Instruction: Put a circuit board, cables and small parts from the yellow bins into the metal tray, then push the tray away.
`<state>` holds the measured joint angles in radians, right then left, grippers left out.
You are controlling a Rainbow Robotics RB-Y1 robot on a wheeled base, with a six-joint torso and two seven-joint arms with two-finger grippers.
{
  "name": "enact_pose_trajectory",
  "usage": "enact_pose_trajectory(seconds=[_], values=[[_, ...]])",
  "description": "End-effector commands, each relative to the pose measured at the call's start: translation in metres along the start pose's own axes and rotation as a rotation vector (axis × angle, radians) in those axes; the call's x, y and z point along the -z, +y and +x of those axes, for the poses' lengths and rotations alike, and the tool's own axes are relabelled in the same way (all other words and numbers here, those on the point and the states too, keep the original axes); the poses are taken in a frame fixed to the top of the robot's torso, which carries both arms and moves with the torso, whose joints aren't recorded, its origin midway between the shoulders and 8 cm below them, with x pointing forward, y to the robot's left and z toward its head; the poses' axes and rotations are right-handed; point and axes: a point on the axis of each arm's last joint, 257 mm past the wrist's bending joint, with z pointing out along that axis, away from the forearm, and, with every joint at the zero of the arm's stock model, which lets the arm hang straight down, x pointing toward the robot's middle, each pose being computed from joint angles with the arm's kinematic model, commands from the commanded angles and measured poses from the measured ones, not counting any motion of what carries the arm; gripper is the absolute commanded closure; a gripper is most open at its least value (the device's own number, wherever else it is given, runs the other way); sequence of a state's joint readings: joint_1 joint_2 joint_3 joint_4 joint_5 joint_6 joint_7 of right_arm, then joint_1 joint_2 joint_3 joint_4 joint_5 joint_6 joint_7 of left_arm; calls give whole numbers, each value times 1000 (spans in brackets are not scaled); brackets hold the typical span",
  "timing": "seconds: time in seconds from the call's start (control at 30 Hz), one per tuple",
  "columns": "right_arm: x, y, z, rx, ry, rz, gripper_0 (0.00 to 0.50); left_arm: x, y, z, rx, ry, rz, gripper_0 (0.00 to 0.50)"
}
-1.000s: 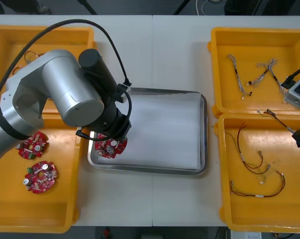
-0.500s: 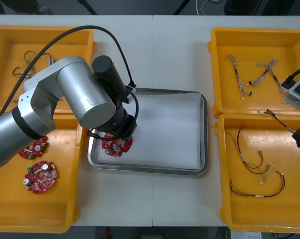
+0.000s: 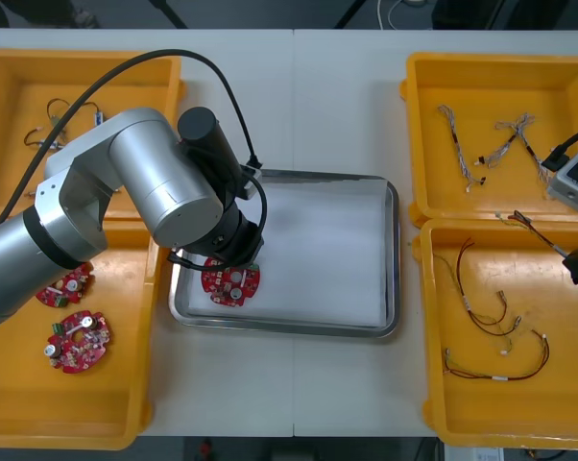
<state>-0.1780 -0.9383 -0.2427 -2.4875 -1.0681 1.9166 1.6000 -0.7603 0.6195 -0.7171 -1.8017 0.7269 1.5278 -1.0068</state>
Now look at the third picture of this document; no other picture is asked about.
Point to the round red circuit board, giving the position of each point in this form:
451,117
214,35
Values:
80,343
61,294
226,288

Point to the silver-grey left robot arm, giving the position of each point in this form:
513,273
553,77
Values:
140,163

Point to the yellow-orange plastic bin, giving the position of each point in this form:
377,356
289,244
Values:
500,408
500,77
78,408
135,86

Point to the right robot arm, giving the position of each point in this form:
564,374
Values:
574,180

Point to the steel tray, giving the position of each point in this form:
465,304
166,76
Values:
279,327

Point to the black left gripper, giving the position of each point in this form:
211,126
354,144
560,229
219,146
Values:
241,245

